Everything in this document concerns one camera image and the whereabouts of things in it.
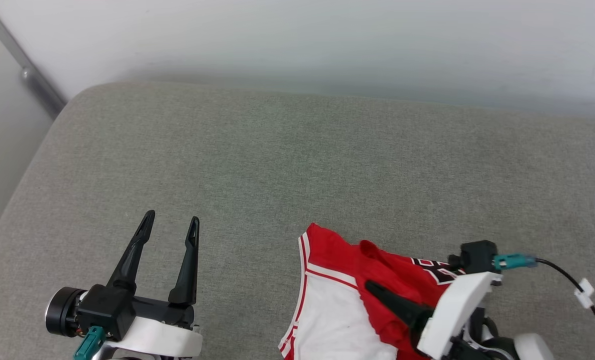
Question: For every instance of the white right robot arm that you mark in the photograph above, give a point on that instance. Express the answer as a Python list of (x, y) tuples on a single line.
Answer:
[(532, 350)]

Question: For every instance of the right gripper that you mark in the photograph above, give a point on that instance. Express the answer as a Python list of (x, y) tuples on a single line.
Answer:
[(477, 345)]

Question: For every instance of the grey fabric sofa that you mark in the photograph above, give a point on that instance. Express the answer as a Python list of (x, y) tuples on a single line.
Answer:
[(277, 175)]

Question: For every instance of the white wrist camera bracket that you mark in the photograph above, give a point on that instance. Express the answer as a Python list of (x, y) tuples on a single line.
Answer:
[(162, 340), (452, 310)]

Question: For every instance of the teal right camera connector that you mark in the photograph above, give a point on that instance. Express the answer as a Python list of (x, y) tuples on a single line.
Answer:
[(512, 261)]

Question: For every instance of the teal left camera connector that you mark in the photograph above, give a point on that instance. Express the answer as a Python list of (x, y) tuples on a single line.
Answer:
[(90, 344)]

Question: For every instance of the teal camera connector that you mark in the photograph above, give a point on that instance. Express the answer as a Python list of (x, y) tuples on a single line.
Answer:
[(90, 344), (512, 261)]

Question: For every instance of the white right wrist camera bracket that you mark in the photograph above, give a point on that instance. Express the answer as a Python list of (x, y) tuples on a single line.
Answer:
[(452, 310)]

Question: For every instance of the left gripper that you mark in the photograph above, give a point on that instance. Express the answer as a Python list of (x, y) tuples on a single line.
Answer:
[(107, 307)]

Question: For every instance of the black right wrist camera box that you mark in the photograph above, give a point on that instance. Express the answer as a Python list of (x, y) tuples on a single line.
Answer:
[(477, 256)]

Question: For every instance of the grey metal rail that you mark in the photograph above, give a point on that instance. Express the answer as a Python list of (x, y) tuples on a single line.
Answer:
[(32, 80)]

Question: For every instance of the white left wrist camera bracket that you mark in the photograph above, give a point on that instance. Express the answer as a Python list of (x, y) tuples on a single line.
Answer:
[(162, 340)]

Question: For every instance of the red and white jersey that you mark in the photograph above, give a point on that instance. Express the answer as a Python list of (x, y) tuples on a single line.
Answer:
[(337, 310)]

